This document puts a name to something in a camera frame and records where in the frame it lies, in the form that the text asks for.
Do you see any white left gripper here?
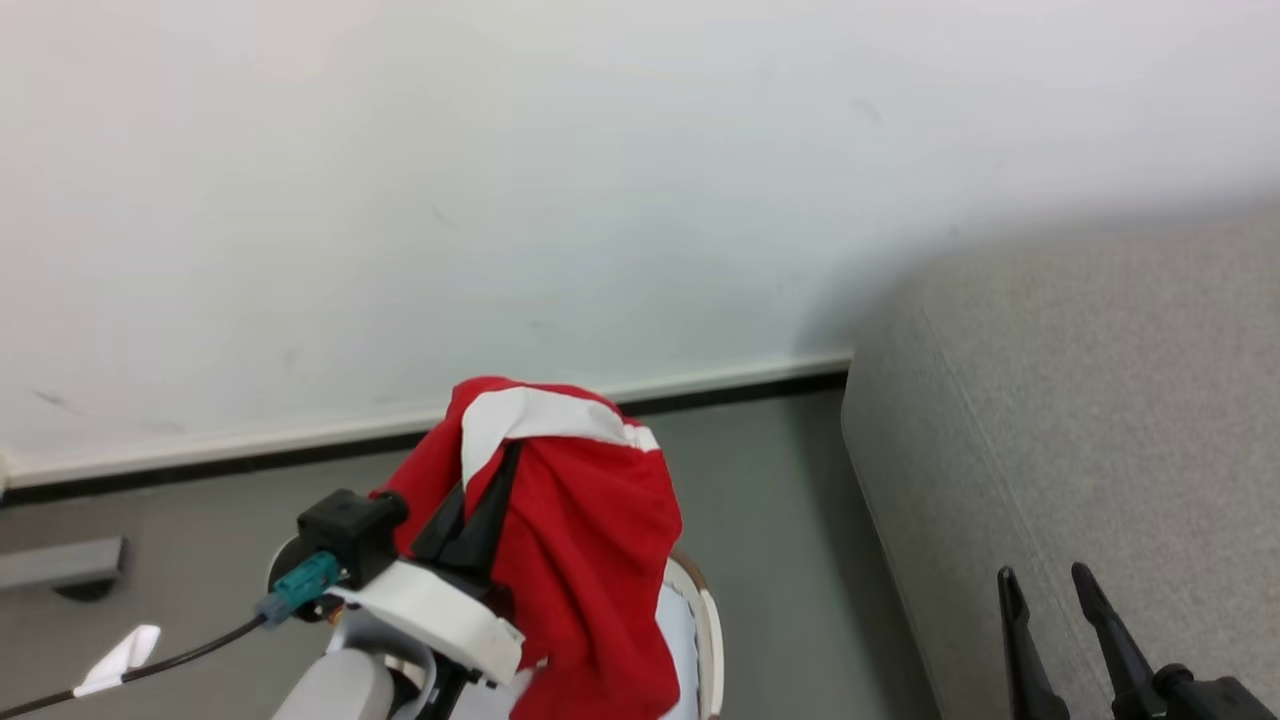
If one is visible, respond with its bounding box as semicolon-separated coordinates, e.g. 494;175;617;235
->
328;441;527;691

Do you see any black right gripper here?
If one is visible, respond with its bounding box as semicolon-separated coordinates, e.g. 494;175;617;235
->
996;561;1278;720

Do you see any red and white garment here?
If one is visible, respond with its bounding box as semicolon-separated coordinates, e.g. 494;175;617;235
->
370;376;685;720

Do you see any white laundry basket brown rim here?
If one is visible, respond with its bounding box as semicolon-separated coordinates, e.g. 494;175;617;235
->
655;547;724;720

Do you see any grey fabric sofa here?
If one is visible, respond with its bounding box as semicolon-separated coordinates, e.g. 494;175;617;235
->
840;200;1280;720

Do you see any white black wall baseboard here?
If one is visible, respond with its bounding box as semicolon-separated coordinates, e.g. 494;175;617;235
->
0;349;853;507

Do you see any teal cable connector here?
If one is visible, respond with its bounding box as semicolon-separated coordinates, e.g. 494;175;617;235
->
256;551;343;627

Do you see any thin black cable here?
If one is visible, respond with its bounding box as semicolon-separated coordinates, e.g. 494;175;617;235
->
0;612;271;719

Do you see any white cable tag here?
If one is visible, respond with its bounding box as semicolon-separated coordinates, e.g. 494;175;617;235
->
73;624;162;699

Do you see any grey flat floor bracket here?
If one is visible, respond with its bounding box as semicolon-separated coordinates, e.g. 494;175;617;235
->
0;536;128;603

